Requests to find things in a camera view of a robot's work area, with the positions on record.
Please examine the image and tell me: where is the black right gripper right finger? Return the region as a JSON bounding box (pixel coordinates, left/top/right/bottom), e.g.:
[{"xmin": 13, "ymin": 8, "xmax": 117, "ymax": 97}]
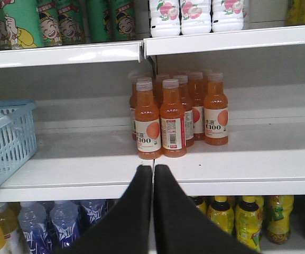
[{"xmin": 153, "ymin": 165, "xmax": 255, "ymax": 253}]

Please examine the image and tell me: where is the light blue plastic basket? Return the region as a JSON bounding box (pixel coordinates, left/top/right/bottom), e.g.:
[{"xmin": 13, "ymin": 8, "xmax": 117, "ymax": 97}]
[{"xmin": 0, "ymin": 99, "xmax": 37, "ymax": 185}]

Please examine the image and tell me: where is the yellow lemon tea bottle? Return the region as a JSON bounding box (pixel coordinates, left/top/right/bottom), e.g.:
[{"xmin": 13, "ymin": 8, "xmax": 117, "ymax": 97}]
[
  {"xmin": 265, "ymin": 195, "xmax": 294, "ymax": 244},
  {"xmin": 190, "ymin": 196, "xmax": 207, "ymax": 215},
  {"xmin": 207, "ymin": 196, "xmax": 235, "ymax": 235},
  {"xmin": 235, "ymin": 196, "xmax": 262, "ymax": 252}
]

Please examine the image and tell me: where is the green cartoon drink can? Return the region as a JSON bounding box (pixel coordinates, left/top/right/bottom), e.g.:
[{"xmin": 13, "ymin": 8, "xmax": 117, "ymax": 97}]
[{"xmin": 0, "ymin": 0, "xmax": 44, "ymax": 49}]

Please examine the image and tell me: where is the white metal shelving unit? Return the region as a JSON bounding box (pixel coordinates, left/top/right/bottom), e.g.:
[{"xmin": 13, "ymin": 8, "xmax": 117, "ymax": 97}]
[{"xmin": 0, "ymin": 23, "xmax": 305, "ymax": 254}]

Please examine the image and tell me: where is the white peach drink bottle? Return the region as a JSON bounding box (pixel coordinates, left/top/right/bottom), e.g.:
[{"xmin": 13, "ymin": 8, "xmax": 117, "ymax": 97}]
[
  {"xmin": 180, "ymin": 0, "xmax": 211, "ymax": 35},
  {"xmin": 149, "ymin": 0, "xmax": 181, "ymax": 38},
  {"xmin": 211, "ymin": 0, "xmax": 244, "ymax": 32}
]

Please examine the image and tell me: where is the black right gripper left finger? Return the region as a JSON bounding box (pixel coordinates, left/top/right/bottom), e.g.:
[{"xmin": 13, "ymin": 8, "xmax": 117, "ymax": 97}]
[{"xmin": 54, "ymin": 165, "xmax": 152, "ymax": 253}]

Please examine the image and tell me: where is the orange C100 juice bottle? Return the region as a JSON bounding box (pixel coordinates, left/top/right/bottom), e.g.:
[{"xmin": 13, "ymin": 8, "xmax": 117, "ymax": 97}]
[
  {"xmin": 135, "ymin": 78, "xmax": 162, "ymax": 160},
  {"xmin": 160, "ymin": 79, "xmax": 187, "ymax": 158},
  {"xmin": 204, "ymin": 72, "xmax": 228, "ymax": 146}
]

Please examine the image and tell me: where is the blue sports drink bottle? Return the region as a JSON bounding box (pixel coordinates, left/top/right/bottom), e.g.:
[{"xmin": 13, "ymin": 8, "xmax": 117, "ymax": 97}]
[
  {"xmin": 18, "ymin": 201, "xmax": 52, "ymax": 254},
  {"xmin": 80, "ymin": 199, "xmax": 108, "ymax": 226},
  {"xmin": 50, "ymin": 200, "xmax": 80, "ymax": 249}
]

